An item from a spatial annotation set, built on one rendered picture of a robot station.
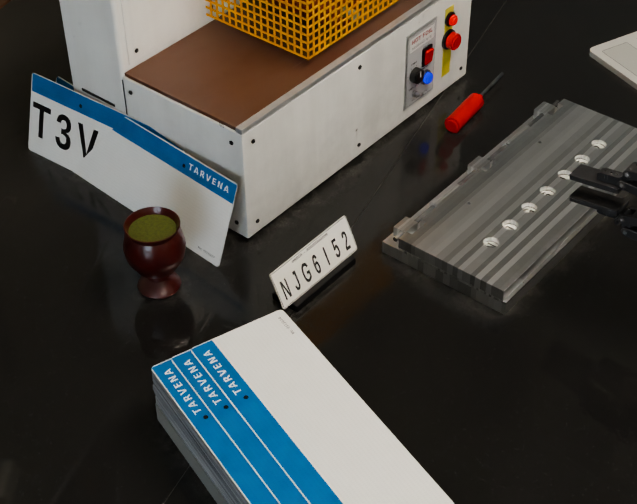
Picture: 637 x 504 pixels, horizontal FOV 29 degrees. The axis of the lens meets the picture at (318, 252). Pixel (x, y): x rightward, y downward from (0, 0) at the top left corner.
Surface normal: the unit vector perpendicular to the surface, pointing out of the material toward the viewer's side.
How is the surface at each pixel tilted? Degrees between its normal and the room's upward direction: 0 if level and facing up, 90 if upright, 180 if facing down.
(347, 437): 0
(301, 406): 0
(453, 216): 0
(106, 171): 69
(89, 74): 90
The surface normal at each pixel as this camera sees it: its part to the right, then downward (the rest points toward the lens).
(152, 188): -0.65, 0.18
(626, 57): -0.01, -0.76
